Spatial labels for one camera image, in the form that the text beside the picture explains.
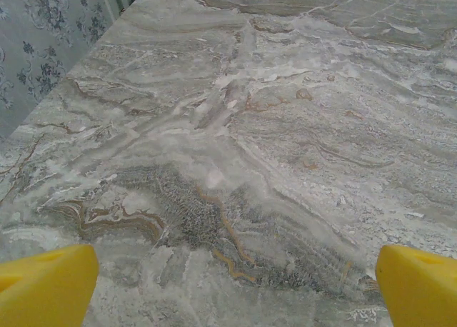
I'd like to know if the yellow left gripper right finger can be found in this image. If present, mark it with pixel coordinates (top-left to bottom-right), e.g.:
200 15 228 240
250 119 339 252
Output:
375 244 457 327

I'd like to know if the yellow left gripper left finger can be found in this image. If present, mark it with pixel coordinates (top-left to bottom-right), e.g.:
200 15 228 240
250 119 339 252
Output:
0 243 100 327

